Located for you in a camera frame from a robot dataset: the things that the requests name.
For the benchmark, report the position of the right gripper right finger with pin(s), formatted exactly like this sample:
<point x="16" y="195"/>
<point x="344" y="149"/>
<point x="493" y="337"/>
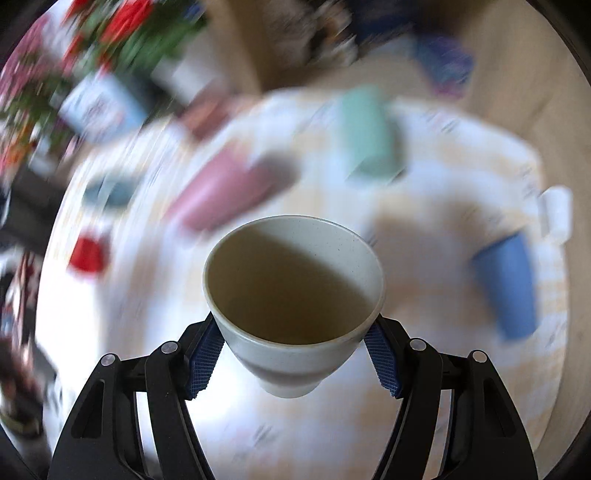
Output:
<point x="486" y="438"/>

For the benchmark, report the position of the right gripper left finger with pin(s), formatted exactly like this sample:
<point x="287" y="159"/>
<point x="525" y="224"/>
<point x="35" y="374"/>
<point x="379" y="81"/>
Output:
<point x="101" y="438"/>

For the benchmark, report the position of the beige speckled cup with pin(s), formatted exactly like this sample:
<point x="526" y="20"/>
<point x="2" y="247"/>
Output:
<point x="293" y="297"/>

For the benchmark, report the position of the blue cup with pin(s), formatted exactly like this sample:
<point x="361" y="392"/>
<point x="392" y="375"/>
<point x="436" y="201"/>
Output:
<point x="504" y="273"/>

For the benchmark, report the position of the red plastic cup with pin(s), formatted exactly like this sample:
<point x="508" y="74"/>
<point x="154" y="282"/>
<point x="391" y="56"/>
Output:
<point x="90" y="254"/>

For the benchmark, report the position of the small white cup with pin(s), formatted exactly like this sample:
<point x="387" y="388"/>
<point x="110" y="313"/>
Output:
<point x="556" y="213"/>

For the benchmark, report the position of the transparent teal cup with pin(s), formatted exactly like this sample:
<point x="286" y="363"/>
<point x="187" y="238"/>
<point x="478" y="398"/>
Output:
<point x="110" y="192"/>

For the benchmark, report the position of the pink cup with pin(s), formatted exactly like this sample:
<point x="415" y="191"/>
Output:
<point x="229" y="185"/>

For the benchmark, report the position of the mint green cup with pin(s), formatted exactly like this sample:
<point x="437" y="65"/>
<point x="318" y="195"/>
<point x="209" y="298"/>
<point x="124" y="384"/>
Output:
<point x="370" y="136"/>

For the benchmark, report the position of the transparent maroon cup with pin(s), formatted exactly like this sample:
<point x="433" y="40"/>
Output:
<point x="208" y="113"/>

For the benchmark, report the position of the yellow plaid floral tablecloth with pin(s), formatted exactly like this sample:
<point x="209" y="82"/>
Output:
<point x="465" y="185"/>

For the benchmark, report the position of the light blue probiotic box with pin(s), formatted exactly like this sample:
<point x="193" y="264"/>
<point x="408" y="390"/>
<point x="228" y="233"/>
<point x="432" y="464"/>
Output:
<point x="100" y="108"/>

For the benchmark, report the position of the pink blossom arrangement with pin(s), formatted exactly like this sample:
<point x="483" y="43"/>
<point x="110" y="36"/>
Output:
<point x="28" y="80"/>

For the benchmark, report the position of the purple blue box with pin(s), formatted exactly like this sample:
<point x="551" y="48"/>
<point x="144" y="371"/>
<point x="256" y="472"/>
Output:
<point x="446" y="63"/>

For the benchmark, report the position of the white faceted flower pot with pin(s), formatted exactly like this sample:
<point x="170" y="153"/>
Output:
<point x="184" y="79"/>

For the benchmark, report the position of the red rose bouquet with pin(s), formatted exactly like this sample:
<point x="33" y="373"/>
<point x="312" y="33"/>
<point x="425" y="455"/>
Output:
<point x="133" y="35"/>

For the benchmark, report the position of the dark illustrated snack box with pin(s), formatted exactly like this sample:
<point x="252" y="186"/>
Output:
<point x="334" y="33"/>

